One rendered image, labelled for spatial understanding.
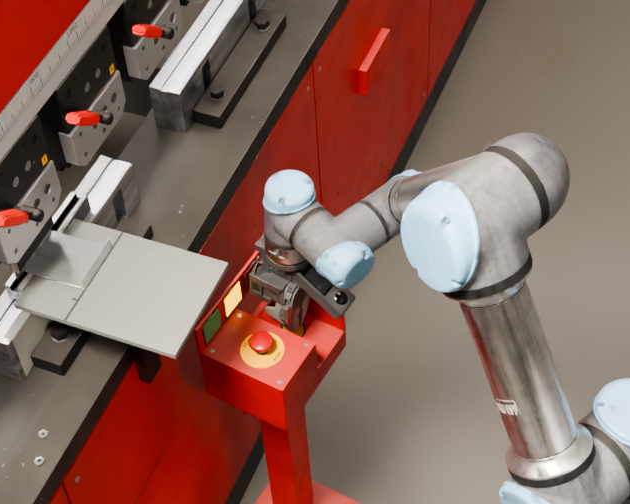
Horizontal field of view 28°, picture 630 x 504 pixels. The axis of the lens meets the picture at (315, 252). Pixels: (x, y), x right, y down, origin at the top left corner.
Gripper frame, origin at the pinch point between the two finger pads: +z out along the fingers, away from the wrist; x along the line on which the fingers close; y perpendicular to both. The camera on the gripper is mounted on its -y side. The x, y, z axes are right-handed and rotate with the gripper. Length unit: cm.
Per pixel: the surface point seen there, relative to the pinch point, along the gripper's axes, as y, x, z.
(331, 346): -6.3, -0.7, 2.2
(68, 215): 32.8, 14.9, -24.1
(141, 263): 17.2, 17.5, -25.5
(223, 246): 19.4, -7.2, -1.0
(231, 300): 9.4, 5.6, -7.4
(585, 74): -1, -161, 73
